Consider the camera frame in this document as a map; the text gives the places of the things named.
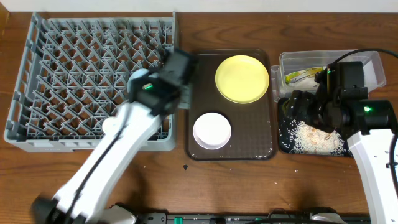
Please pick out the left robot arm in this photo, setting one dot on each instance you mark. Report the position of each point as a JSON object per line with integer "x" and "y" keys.
{"x": 152, "y": 95}

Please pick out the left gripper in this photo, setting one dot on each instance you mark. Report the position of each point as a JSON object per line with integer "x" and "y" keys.
{"x": 185, "y": 96}

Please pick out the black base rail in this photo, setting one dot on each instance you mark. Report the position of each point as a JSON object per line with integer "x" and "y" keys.
{"x": 120, "y": 214}

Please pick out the yellow round plate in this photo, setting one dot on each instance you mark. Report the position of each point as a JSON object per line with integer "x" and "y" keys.
{"x": 242, "y": 79}

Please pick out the white napkin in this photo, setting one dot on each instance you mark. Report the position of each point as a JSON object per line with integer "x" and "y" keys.
{"x": 304, "y": 84}

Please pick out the pile of white rice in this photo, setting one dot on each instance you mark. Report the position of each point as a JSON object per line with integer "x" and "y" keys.
{"x": 317, "y": 141}

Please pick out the green orange snack wrapper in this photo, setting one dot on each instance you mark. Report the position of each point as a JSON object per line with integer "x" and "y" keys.
{"x": 309, "y": 72}

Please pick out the dark brown serving tray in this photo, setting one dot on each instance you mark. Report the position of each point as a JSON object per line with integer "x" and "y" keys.
{"x": 251, "y": 124}

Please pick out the clear plastic bin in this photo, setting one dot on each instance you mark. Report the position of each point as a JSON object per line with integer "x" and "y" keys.
{"x": 374, "y": 76}

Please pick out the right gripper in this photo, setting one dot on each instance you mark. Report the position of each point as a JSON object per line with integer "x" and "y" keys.
{"x": 298, "y": 102}

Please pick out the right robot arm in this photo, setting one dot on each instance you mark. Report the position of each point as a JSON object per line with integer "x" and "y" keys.
{"x": 368, "y": 126}

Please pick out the black rectangular tray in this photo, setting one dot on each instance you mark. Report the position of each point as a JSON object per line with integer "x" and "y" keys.
{"x": 284, "y": 137}

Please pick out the pink white bowl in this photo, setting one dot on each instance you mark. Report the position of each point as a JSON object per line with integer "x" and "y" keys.
{"x": 212, "y": 131}

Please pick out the grey plastic dish rack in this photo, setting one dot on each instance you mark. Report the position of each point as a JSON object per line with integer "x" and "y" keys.
{"x": 73, "y": 75}

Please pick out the white cup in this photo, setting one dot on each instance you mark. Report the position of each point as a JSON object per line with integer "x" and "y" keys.
{"x": 112, "y": 126}

